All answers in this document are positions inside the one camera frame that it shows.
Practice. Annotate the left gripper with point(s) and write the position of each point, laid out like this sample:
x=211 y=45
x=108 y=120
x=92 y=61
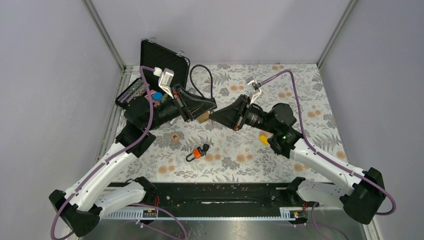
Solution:
x=190 y=105

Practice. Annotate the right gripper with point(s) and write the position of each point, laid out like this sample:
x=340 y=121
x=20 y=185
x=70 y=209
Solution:
x=233 y=116

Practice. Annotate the large brass padlock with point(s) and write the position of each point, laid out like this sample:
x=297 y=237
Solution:
x=204 y=117

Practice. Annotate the orange black carabiner clip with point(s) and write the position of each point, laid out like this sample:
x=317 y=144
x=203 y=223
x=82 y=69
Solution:
x=198 y=152

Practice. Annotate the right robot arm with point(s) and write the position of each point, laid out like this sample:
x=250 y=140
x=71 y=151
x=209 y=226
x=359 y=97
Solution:
x=359 y=192

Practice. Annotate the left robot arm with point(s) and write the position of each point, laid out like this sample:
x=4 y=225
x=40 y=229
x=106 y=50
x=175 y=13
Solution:
x=84 y=204

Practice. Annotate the wooden letter cube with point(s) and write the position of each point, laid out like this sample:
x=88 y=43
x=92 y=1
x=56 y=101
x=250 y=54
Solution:
x=175 y=137

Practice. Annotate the yellow block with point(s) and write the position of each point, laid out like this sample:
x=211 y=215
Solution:
x=264 y=140

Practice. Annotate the floral table mat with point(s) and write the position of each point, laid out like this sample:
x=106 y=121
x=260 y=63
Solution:
x=240 y=156

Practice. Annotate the black poker chip case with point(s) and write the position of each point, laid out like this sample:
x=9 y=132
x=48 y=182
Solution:
x=156 y=58

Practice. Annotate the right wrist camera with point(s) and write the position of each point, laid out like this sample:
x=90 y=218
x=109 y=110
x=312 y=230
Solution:
x=256 y=89

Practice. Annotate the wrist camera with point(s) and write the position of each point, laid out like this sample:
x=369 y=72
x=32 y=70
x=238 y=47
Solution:
x=165 y=79
x=256 y=89

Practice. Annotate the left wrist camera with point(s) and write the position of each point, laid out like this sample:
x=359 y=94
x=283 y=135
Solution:
x=165 y=79

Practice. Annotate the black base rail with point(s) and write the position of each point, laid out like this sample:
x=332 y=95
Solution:
x=225 y=200

